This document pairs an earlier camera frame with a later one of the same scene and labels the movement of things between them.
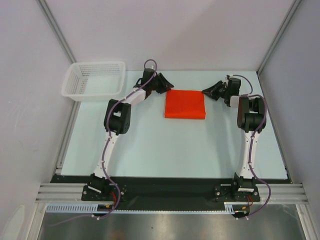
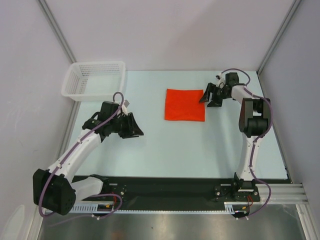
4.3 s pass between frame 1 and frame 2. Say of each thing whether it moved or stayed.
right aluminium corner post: stayed
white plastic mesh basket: stayed
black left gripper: moved
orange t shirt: stayed
